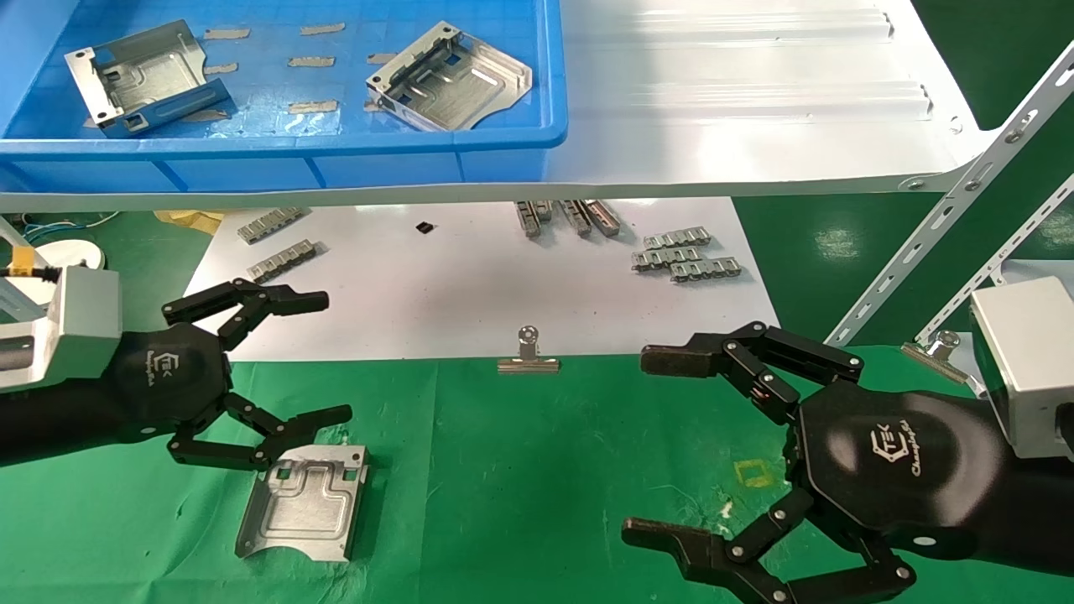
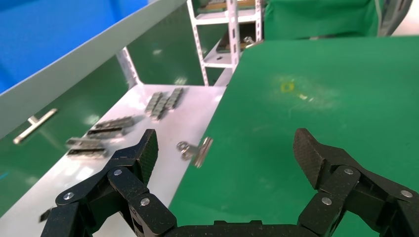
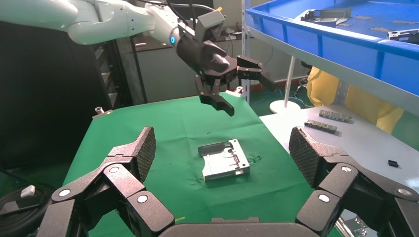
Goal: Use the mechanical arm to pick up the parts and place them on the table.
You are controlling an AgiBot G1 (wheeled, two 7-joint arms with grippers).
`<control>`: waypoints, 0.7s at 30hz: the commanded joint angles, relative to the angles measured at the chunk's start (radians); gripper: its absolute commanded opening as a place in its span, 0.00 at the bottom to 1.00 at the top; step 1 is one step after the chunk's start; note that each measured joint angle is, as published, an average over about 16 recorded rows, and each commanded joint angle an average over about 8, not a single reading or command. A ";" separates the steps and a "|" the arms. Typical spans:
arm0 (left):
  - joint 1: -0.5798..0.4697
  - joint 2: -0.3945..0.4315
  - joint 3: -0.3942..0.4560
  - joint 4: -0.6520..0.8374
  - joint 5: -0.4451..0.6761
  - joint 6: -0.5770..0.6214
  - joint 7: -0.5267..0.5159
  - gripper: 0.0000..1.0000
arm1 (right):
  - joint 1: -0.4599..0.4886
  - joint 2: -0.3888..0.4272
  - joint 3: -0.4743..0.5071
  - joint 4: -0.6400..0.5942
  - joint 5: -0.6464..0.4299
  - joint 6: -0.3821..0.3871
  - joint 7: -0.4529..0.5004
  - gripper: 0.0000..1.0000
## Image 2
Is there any grey metal pole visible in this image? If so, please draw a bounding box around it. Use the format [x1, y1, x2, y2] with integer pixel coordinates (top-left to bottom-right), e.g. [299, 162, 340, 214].
[376, 0, 414, 37]

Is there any white perforated shelf post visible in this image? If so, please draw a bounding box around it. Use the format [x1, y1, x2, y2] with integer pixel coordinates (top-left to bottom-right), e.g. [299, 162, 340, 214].
[116, 47, 142, 89]

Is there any small black plastic piece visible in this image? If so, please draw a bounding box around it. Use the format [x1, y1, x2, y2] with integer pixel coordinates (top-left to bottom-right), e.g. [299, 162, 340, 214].
[39, 208, 52, 224]

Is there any green fabric backdrop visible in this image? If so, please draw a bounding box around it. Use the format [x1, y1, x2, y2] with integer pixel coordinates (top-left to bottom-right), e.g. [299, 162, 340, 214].
[263, 0, 384, 40]

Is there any green table cloth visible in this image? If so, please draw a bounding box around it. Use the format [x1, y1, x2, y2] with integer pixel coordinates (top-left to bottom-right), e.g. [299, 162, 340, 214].
[168, 35, 419, 237]

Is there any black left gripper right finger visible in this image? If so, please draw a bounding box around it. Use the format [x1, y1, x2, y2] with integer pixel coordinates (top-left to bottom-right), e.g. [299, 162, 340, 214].
[293, 128, 419, 237]

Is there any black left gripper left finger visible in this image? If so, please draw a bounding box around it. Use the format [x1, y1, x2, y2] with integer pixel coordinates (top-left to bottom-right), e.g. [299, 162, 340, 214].
[41, 128, 177, 237]

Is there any white metal storage rack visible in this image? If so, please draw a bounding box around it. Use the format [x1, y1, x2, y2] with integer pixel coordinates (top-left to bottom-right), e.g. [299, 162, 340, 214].
[186, 0, 264, 87]

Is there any white metal shelf board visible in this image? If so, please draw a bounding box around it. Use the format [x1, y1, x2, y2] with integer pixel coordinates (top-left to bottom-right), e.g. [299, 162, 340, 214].
[0, 0, 187, 140]

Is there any silver metal T bar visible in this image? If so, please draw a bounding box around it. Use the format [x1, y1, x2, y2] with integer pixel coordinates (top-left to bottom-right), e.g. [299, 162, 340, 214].
[13, 108, 58, 145]

